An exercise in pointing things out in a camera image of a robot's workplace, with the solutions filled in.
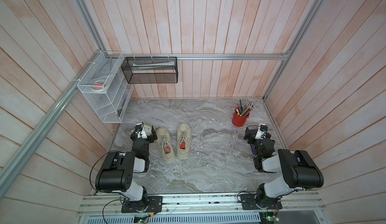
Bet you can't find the beige lace sneaker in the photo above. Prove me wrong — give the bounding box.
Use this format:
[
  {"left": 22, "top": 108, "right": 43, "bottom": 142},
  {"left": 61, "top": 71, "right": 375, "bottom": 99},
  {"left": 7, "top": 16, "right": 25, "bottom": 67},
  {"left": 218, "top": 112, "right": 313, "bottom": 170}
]
[
  {"left": 156, "top": 127, "right": 176, "bottom": 164},
  {"left": 177, "top": 123, "right": 192, "bottom": 160}
]

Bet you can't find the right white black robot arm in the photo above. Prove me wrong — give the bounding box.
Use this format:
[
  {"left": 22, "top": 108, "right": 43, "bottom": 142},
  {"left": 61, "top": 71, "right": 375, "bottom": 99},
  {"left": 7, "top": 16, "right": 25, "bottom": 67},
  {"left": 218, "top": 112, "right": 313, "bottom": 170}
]
[{"left": 240, "top": 124, "right": 324, "bottom": 210}]

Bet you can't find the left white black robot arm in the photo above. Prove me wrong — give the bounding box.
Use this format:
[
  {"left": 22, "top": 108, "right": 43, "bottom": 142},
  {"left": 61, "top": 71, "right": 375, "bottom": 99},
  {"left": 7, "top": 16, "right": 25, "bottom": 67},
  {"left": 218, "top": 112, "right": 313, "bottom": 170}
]
[{"left": 91, "top": 123, "right": 157, "bottom": 213}]

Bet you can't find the red pen cup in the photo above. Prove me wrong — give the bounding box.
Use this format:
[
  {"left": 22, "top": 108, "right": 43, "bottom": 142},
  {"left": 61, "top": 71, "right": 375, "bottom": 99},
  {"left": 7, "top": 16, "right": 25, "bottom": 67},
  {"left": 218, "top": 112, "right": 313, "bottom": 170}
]
[{"left": 232, "top": 112, "right": 249, "bottom": 127}]

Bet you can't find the pens and pencils bunch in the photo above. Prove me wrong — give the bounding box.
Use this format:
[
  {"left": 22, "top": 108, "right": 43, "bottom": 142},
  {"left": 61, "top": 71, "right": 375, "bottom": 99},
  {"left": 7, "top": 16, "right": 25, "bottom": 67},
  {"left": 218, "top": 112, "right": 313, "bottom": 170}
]
[{"left": 234, "top": 99, "right": 254, "bottom": 117}]

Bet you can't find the tape roll in shelf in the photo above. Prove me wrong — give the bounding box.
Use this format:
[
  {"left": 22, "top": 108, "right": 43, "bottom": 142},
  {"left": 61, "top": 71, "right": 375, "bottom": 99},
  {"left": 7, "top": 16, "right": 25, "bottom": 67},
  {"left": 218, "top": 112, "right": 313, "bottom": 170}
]
[{"left": 89, "top": 78, "right": 110, "bottom": 92}]

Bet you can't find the black mesh wall basket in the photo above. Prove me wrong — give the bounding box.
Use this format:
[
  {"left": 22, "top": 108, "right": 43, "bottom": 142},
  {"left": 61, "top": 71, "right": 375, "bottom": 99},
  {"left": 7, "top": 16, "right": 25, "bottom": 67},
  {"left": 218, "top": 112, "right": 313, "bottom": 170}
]
[{"left": 121, "top": 56, "right": 179, "bottom": 84}]

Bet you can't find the white wire wall shelf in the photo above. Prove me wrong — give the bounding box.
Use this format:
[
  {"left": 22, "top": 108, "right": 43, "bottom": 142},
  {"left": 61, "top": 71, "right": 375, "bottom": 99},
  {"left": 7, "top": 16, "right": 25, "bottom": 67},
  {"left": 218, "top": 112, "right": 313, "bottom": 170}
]
[{"left": 77, "top": 51, "right": 134, "bottom": 123}]

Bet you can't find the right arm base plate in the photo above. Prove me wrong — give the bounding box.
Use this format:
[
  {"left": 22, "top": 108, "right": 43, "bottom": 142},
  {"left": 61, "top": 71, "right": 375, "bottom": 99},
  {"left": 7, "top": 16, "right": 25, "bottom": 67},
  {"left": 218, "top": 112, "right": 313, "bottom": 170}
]
[{"left": 238, "top": 193, "right": 282, "bottom": 211}]

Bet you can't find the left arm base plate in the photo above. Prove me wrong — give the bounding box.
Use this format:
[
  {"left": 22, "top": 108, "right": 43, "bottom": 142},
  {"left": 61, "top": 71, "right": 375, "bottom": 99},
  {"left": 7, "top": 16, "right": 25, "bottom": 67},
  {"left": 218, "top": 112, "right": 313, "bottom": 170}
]
[{"left": 121, "top": 196, "right": 163, "bottom": 214}]

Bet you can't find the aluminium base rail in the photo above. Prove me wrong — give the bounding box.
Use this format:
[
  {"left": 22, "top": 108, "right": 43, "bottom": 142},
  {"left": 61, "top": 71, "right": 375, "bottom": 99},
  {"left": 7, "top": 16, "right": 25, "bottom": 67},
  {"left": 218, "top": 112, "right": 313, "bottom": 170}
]
[{"left": 77, "top": 191, "right": 326, "bottom": 217}]

